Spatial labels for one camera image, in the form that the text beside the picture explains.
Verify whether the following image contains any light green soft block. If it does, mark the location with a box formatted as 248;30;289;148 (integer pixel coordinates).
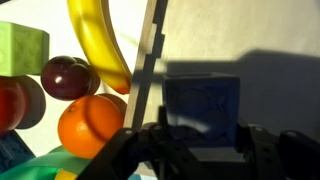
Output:
0;21;49;76

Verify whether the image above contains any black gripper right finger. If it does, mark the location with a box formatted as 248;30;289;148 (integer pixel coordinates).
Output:
236;119;250;149

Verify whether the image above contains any dark purple plum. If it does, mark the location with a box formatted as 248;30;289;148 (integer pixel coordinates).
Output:
40;56;100;101

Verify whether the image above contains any red apple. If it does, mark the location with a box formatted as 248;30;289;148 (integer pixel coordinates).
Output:
0;75;46;134

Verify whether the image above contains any green plastic bowl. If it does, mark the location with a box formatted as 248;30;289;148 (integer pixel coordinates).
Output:
0;146;90;180

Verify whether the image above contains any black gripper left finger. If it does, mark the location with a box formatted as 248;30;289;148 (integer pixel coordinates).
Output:
158;106;168;127

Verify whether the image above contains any orange fruit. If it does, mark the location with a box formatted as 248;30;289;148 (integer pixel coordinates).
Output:
58;93;127;159

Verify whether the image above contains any blue soft block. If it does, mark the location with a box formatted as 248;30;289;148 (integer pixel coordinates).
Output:
0;130;35;173

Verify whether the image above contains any wooden tray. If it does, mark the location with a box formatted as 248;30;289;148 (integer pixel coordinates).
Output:
125;0;320;138

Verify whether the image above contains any gray soft block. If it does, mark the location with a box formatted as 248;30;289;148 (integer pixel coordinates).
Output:
161;73;240;147

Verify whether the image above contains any yellow lemon upper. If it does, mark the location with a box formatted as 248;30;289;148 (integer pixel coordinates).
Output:
54;170;77;180

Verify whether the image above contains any yellow banana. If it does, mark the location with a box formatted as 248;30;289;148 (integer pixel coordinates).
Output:
66;0;132;94

